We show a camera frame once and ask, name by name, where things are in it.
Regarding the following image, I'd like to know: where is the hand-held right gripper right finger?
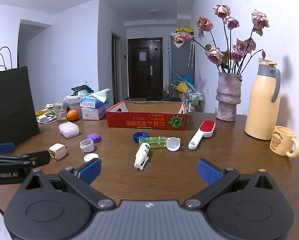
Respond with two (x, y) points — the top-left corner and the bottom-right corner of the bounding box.
(183, 158), (275, 211)

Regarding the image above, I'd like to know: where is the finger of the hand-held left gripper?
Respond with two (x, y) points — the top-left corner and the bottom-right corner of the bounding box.
(0, 151), (51, 167)
(0, 142), (15, 155)

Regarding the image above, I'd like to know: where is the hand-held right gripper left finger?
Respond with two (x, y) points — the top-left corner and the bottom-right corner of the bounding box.
(25, 158), (116, 211)

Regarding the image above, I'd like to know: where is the white ring-shaped cup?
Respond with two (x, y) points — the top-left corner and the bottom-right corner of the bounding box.
(80, 139), (94, 153)

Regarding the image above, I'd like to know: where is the white charger plug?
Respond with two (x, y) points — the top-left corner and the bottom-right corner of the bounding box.
(49, 143), (69, 161)

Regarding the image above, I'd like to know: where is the purple gear-shaped lid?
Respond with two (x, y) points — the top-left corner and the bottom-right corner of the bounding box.
(86, 133), (102, 144)

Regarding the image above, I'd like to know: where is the white lint brush red pad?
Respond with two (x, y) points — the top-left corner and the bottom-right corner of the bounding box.
(188, 120), (216, 150)

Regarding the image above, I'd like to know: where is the white ribbed cap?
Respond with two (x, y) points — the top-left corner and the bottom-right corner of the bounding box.
(166, 137), (182, 152)

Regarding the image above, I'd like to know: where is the translucent white plastic box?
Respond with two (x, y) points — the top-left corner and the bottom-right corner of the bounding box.
(59, 122), (79, 138)

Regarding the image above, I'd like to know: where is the white plastic bottle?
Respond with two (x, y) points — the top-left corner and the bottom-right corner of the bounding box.
(134, 142), (150, 171)

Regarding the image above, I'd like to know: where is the blue gear-shaped lid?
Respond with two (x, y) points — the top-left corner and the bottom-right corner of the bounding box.
(133, 131), (149, 143)

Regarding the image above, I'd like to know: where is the green transparent plastic box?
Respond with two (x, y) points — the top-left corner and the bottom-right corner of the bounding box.
(138, 136), (168, 152)

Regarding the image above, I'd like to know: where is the red cardboard box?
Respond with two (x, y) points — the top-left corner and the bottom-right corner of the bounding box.
(106, 100), (187, 131)

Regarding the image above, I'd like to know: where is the black paper bag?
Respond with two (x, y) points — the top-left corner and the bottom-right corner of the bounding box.
(0, 47), (40, 146)

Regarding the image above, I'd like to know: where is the clear glass cup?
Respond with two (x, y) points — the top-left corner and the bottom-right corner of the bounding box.
(53, 100), (67, 121)

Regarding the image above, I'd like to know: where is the white carton box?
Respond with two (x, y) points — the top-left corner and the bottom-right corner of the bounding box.
(82, 107), (101, 120)

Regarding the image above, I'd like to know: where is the purple tissue pack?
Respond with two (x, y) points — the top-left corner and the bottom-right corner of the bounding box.
(96, 105), (109, 119)

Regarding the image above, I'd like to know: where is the clear plastic jar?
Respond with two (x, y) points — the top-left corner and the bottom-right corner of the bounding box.
(67, 95), (81, 118)

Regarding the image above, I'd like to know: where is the blue tissue pack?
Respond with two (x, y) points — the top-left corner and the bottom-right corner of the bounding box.
(80, 88), (111, 109)

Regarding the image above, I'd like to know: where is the storage cart with bottles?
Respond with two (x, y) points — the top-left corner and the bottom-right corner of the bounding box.
(186, 89), (205, 113)

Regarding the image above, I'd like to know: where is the pink textured vase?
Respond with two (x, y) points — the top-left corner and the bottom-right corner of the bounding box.
(216, 72), (242, 122)

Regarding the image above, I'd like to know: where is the cream bear mug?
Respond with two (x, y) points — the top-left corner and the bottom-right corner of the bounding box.
(269, 126), (299, 158)

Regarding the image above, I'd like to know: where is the black folding stand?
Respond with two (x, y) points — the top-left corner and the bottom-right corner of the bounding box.
(72, 85), (94, 96)

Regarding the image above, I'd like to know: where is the yellow thermos jug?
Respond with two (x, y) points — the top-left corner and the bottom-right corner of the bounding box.
(244, 58), (281, 140)

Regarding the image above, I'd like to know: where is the purple wing decoration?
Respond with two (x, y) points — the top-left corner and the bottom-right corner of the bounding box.
(198, 69), (207, 90)

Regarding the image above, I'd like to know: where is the dark wooden door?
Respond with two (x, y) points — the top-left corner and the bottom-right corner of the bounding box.
(128, 38), (163, 99)

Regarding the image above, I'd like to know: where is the grey refrigerator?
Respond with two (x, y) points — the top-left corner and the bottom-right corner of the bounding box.
(168, 35), (195, 98)

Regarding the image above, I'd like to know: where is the bunch of dried pink roses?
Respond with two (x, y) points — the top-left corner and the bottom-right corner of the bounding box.
(173, 4), (269, 75)

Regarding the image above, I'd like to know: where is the hanging clear umbrella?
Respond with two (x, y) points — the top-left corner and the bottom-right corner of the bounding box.
(187, 40), (196, 68)

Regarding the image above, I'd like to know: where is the yellow and black box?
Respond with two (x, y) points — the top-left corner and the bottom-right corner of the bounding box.
(176, 26), (193, 37)

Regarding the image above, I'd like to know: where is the white power adapter with cable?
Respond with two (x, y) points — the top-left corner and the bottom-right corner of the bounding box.
(37, 114), (57, 124)

